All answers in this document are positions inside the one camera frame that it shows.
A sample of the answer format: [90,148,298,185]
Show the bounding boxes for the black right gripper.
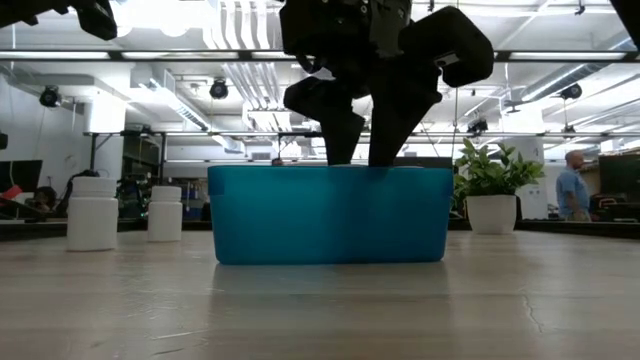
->
[278,0,444,168]

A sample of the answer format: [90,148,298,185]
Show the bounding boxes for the blue plastic basket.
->
[207,165,455,266]

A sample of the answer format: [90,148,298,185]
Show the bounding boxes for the white pill bottle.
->
[146,185,184,244]
[66,176,120,253]

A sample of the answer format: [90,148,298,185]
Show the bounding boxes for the green potted plant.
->
[452,138,547,212]

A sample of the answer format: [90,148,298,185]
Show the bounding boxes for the white plant pot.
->
[465,194,518,236]

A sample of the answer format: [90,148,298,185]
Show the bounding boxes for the person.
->
[555,149,593,223]

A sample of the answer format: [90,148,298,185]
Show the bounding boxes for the black shelf rack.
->
[119,130,168,221]

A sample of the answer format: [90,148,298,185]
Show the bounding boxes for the thin hanging cable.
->
[451,85,461,154]

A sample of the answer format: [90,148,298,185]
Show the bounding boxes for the black overhead frame bar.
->
[0,48,640,64]

